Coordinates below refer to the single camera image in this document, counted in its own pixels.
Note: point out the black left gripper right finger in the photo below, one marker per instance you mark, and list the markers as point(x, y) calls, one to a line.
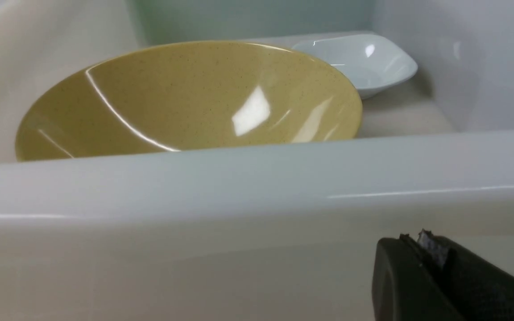
point(459, 285)

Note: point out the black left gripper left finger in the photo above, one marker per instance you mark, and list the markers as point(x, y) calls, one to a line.
point(404, 286)

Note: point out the yellow speckled noodle bowl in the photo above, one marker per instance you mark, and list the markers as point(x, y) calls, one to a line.
point(191, 96)

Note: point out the large white plastic tub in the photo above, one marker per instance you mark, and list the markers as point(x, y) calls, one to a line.
point(270, 233)

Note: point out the small white dish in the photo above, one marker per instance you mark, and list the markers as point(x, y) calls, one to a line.
point(371, 62)

